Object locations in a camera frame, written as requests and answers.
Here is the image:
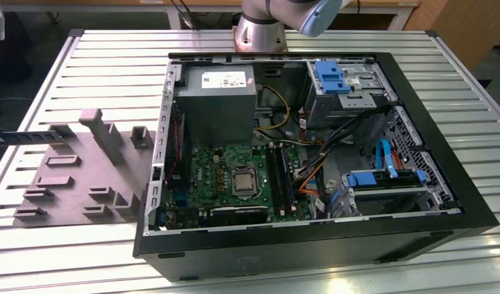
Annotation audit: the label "black RAM slot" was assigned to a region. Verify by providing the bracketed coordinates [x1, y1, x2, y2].
[265, 143, 288, 217]

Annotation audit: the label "installed dark RAM stick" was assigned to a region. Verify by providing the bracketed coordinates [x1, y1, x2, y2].
[273, 146, 296, 214]

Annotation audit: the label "grey plastic parts rack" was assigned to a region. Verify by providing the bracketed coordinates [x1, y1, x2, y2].
[11, 107, 157, 229]

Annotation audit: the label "green motherboard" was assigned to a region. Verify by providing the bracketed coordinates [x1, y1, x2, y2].
[164, 143, 316, 229]

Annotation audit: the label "grey power supply unit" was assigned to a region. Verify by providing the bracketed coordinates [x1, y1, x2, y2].
[174, 66, 258, 148]

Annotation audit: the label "CPU socket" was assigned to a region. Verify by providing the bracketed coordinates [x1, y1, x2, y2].
[228, 164, 264, 202]

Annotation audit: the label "silver CPU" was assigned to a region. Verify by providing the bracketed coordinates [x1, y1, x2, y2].
[232, 174, 254, 190]

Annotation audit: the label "metal socket cover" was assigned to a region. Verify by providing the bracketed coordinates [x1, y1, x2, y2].
[230, 170, 257, 197]

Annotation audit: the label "black graphics card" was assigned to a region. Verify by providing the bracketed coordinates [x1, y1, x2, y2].
[198, 205, 270, 228]

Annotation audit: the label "black open PC case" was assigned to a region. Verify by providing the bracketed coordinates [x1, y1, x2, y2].
[131, 51, 500, 281]

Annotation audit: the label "blue plastic drive latch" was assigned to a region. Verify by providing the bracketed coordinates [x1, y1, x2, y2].
[313, 61, 353, 95]

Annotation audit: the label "metal drive cage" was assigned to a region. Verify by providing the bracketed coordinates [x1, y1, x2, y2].
[305, 59, 397, 129]

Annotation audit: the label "metal disk bay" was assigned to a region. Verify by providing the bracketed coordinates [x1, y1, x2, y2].
[330, 151, 465, 220]

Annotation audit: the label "hard disk in blue carrier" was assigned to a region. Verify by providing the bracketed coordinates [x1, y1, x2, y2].
[342, 170, 429, 190]

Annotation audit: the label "wooden cabinet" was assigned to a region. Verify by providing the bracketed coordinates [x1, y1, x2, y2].
[402, 0, 500, 73]

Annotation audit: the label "black cable silver plug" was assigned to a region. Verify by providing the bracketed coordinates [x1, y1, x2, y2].
[169, 0, 194, 29]

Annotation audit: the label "yellow and black wires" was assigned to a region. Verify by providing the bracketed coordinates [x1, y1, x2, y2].
[253, 85, 292, 131]

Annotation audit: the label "orange wire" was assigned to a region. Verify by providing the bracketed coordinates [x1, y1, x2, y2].
[298, 171, 320, 195]

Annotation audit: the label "black wire bundle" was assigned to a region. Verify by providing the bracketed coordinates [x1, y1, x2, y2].
[294, 108, 392, 180]

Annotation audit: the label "blue flat data wire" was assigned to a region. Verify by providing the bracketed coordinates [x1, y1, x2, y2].
[374, 139, 400, 179]

